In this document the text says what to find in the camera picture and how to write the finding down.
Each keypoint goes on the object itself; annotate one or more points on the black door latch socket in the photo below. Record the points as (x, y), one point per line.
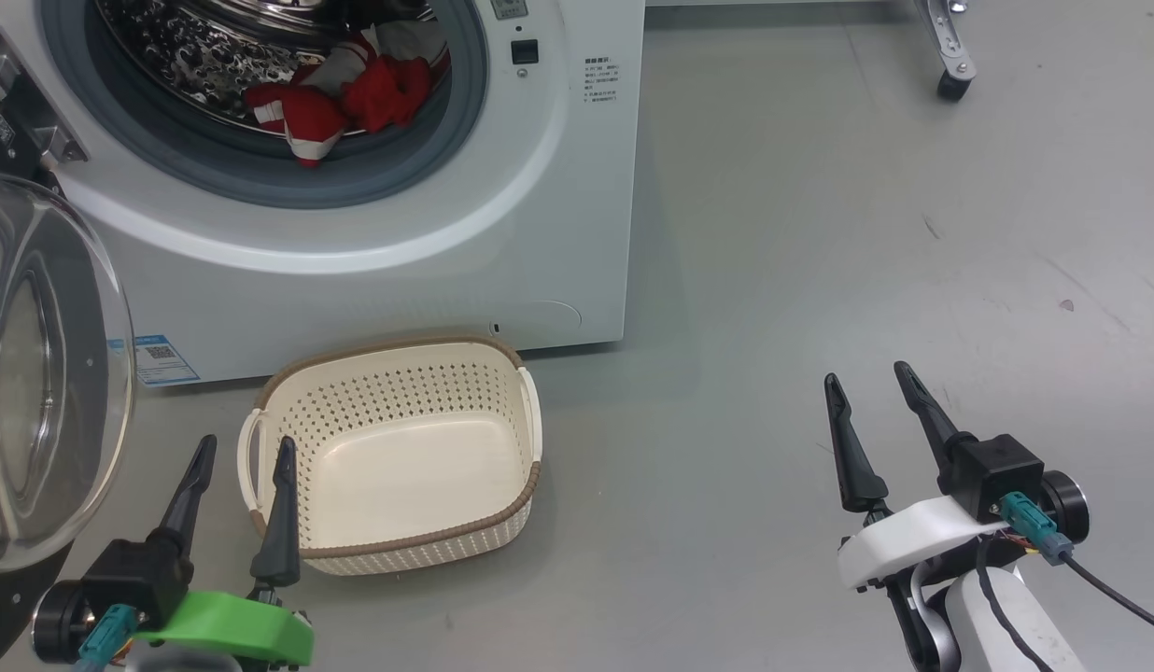
(525, 51)

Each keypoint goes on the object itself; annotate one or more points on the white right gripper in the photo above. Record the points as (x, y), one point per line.
(899, 541)

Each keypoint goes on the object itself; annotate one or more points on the grey warning sticker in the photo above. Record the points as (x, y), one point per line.
(509, 8)

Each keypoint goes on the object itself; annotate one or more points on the white front-load washing machine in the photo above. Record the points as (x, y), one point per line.
(540, 233)

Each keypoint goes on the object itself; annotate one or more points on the round filter cover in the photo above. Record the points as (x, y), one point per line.
(540, 325)

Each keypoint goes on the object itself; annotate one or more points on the blue energy label sticker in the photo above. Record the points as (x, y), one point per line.
(166, 359)

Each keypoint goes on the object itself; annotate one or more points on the metal door hinge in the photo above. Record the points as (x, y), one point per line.
(40, 131)

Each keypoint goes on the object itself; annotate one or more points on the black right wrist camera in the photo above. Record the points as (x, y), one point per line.
(992, 471)

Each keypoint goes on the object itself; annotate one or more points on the cream perforated laundry basket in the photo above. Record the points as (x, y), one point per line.
(409, 467)

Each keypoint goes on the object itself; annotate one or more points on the stainless steel washer drum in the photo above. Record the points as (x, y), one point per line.
(194, 56)

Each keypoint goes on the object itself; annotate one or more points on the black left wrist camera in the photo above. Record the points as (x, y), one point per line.
(133, 574)

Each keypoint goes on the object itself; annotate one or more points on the metal caster leg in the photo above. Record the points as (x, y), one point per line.
(950, 56)

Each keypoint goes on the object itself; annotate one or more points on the round glass washer door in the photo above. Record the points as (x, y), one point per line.
(54, 373)

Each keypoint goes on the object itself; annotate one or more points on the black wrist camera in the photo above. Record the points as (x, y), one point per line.
(992, 471)
(133, 574)

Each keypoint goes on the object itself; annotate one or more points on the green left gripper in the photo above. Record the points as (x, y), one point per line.
(232, 623)

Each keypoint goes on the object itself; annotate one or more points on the small printed text label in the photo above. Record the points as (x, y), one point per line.
(601, 79)

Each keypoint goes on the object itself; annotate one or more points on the red and white clothes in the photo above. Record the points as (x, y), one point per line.
(381, 93)

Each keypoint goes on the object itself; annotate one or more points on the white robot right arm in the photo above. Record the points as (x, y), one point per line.
(971, 627)

